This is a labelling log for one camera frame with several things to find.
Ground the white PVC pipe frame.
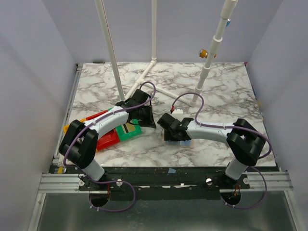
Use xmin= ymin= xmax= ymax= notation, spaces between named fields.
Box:
xmin=95 ymin=0 xmax=239 ymax=108

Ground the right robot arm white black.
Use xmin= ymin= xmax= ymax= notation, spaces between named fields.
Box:
xmin=158 ymin=113 xmax=267 ymax=189

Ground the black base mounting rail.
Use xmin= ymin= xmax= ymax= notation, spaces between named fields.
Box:
xmin=79 ymin=167 xmax=250 ymax=201

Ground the green plastic bin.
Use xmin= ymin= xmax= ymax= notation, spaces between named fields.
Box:
xmin=115 ymin=119 xmax=142 ymax=141

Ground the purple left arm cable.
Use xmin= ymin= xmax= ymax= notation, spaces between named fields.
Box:
xmin=64 ymin=81 xmax=156 ymax=212

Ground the red plastic bin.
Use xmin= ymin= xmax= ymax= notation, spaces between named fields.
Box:
xmin=85 ymin=110 xmax=120 ymax=152

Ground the beige card holder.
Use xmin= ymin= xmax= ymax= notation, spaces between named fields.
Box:
xmin=162 ymin=131 xmax=194 ymax=148

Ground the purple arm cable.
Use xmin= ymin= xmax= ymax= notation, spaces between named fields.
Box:
xmin=64 ymin=81 xmax=156 ymax=212
xmin=170 ymin=92 xmax=272 ymax=209

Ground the yellow plastic bin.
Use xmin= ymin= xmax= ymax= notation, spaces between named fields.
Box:
xmin=63 ymin=118 xmax=86 ymax=134

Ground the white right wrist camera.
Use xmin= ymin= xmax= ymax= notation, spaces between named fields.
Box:
xmin=171 ymin=109 xmax=184 ymax=121

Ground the gold credit card in bin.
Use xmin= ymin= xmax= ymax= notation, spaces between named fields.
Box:
xmin=122 ymin=123 xmax=136 ymax=134

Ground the orange knob on pipe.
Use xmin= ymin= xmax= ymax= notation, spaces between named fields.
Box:
xmin=199 ymin=49 xmax=208 ymax=58

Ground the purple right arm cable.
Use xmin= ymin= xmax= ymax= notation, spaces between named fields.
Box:
xmin=170 ymin=92 xmax=272 ymax=209

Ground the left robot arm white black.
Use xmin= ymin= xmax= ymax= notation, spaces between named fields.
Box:
xmin=58 ymin=89 xmax=156 ymax=190

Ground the aluminium extrusion rail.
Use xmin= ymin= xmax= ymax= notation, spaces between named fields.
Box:
xmin=38 ymin=64 xmax=83 ymax=193

